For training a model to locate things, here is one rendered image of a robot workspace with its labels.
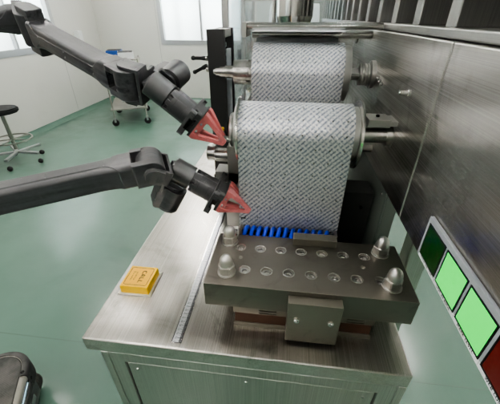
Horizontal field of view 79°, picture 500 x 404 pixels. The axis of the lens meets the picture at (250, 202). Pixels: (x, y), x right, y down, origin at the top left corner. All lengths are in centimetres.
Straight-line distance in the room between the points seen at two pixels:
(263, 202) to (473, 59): 45
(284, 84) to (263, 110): 21
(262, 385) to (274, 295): 22
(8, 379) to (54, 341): 41
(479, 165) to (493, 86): 9
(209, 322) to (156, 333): 11
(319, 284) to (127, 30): 654
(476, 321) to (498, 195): 14
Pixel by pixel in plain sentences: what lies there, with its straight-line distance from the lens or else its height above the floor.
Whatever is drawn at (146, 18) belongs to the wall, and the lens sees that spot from 671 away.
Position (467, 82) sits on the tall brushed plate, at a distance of 50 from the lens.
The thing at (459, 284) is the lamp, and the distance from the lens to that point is 45.
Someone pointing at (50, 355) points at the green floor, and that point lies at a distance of 200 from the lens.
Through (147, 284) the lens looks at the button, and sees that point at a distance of 79.
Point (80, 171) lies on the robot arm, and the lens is 68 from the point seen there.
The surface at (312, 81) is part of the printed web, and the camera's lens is 85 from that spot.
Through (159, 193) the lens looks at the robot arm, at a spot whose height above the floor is 113.
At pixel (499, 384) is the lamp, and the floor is 117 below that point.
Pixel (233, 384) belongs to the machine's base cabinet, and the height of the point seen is 79.
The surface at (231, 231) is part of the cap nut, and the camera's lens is 67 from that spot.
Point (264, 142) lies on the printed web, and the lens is 64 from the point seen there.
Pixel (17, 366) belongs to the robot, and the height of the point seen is 24.
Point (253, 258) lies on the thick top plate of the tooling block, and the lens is 65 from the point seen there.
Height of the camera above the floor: 147
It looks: 32 degrees down
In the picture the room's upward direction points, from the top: straight up
